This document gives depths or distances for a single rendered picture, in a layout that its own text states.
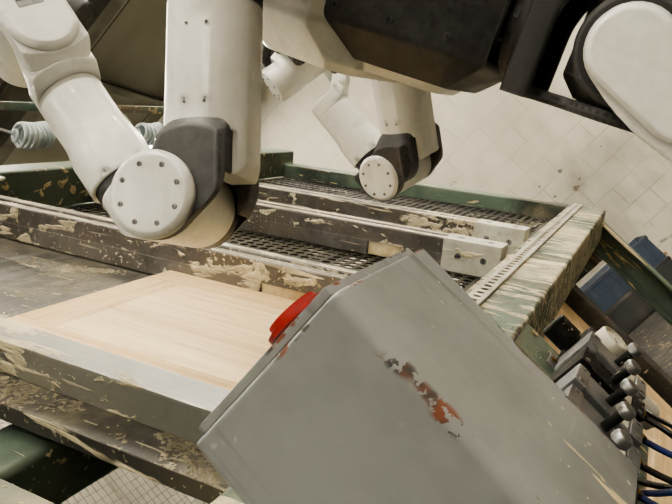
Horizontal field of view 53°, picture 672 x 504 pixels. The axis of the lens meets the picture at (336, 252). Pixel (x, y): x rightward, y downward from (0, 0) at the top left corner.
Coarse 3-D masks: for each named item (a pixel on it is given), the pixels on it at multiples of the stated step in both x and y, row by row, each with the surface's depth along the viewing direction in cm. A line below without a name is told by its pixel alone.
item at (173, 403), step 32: (0, 320) 83; (0, 352) 78; (32, 352) 75; (64, 352) 75; (96, 352) 76; (64, 384) 74; (96, 384) 72; (128, 384) 70; (160, 384) 70; (192, 384) 71; (128, 416) 70; (160, 416) 68; (192, 416) 66
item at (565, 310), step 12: (564, 312) 204; (576, 324) 203; (648, 396) 197; (660, 408) 195; (648, 432) 175; (660, 432) 180; (660, 444) 173; (648, 456) 163; (660, 456) 167; (660, 468) 162; (660, 480) 156
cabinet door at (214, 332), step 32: (128, 288) 107; (160, 288) 108; (192, 288) 110; (224, 288) 111; (32, 320) 90; (64, 320) 91; (96, 320) 93; (128, 320) 94; (160, 320) 95; (192, 320) 96; (224, 320) 97; (256, 320) 99; (128, 352) 82; (160, 352) 84; (192, 352) 85; (224, 352) 86; (256, 352) 87; (224, 384) 76
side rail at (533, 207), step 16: (288, 176) 271; (304, 176) 268; (320, 176) 265; (336, 176) 262; (352, 176) 259; (416, 192) 249; (432, 192) 246; (448, 192) 244; (464, 192) 241; (480, 192) 242; (496, 208) 237; (512, 208) 235; (528, 208) 232; (544, 208) 230; (560, 208) 228
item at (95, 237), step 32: (0, 224) 136; (32, 224) 132; (64, 224) 129; (96, 224) 125; (96, 256) 126; (128, 256) 123; (160, 256) 120; (192, 256) 117; (224, 256) 114; (256, 256) 113; (288, 256) 115; (256, 288) 112; (288, 288) 109; (320, 288) 107
